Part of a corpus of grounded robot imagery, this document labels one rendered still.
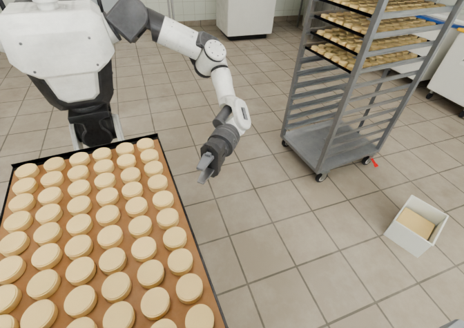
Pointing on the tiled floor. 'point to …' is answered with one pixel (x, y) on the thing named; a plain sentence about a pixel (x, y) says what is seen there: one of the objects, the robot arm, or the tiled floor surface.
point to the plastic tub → (416, 226)
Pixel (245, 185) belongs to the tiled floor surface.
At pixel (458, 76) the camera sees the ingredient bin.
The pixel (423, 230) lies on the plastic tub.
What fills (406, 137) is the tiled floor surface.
